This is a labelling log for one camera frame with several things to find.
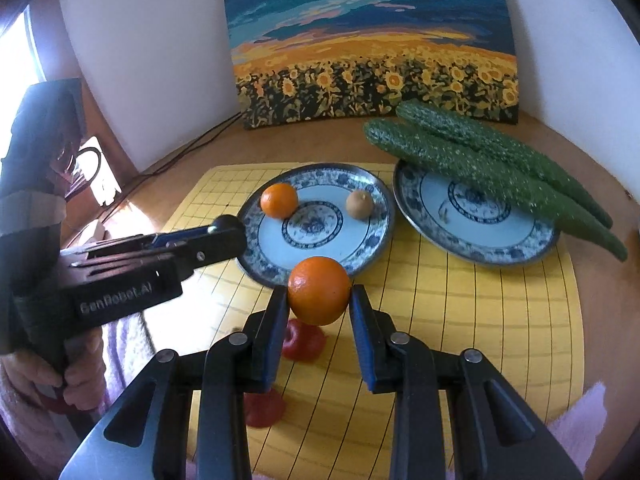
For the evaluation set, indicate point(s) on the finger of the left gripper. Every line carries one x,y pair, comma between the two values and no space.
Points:
206,250
139,242

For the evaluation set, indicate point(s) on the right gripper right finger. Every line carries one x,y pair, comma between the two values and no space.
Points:
495,434

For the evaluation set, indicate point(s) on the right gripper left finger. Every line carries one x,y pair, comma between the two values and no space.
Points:
143,435

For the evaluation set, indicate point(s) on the large orange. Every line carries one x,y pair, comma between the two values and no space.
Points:
318,290

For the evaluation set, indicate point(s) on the black plum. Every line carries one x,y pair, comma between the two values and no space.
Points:
225,222

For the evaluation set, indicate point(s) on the person's left hand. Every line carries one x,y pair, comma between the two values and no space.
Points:
83,382

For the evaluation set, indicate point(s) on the small orange on plate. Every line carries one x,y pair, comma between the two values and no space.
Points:
279,201

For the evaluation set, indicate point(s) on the blue white plate with fruit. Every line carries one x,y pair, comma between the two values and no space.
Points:
320,226

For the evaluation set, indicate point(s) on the pink fluffy towel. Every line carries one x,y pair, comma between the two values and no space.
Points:
127,348

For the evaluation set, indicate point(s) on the red apple near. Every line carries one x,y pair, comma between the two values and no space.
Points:
263,410

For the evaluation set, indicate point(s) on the red apple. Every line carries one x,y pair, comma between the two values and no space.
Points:
303,342
263,410

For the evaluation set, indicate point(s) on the red apple far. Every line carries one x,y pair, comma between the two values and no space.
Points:
303,342

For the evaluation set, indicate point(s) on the brown kiwi on plate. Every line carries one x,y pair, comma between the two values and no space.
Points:
359,204

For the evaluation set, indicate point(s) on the yellow go board mat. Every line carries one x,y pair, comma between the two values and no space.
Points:
527,321

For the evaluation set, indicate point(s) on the sunflower field painting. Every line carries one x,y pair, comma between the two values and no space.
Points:
301,60

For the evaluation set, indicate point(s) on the blue white plate with cucumbers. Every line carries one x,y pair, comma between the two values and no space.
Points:
468,223

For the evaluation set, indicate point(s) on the front green cucumber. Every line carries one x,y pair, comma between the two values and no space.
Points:
492,177

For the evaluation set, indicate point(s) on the green cucumber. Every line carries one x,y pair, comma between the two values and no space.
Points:
491,142
492,177

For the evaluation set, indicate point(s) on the back green cucumber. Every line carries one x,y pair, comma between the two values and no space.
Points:
491,142

